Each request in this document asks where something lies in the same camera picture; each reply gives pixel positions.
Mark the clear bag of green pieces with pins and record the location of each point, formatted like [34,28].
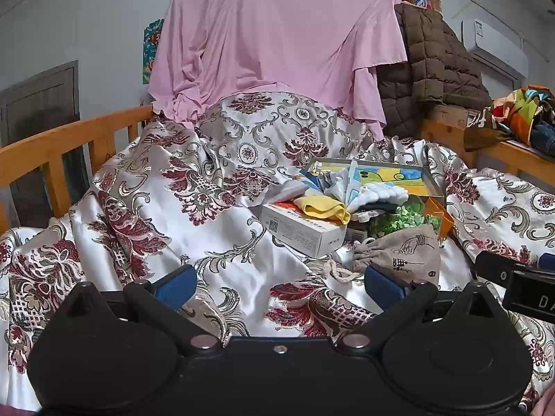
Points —
[399,223]

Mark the pink bed sheet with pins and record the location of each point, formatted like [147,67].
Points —
[282,30]

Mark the floral satin quilt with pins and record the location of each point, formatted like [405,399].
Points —
[151,208]

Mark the wooden bed rail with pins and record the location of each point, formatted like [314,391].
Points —
[65,134]

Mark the white orange medicine box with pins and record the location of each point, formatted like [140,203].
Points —
[299,236]

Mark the grey door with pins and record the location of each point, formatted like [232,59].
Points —
[39,95]

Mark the yellow cloth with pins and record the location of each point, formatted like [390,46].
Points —
[321,210]

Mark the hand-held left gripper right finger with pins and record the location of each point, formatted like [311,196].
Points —
[383,288]

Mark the blue jeans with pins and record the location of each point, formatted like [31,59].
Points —
[546,136]

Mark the clear plastic packet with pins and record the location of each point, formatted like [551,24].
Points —
[342,182]

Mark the white air conditioner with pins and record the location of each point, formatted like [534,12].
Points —
[494,39]

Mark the brown printed cloth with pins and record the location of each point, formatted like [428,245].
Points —
[483,128]

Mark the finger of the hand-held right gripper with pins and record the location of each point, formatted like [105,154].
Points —
[548,261]
[494,268]

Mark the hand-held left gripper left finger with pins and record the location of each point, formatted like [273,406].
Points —
[175,288]

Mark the orange cup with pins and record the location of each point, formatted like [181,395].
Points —
[442,221]

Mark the grey metal tin box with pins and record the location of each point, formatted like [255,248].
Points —
[433,182]

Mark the dark navy sock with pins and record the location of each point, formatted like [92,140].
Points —
[381,206]

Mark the wooden bed frame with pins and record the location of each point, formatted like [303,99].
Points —
[511,154]

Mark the small colourful wall poster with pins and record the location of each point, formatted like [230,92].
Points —
[151,47]

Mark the brown quilted jacket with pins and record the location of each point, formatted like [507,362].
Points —
[433,65]

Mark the colourful printed cloth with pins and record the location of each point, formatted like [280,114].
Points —
[390,177]

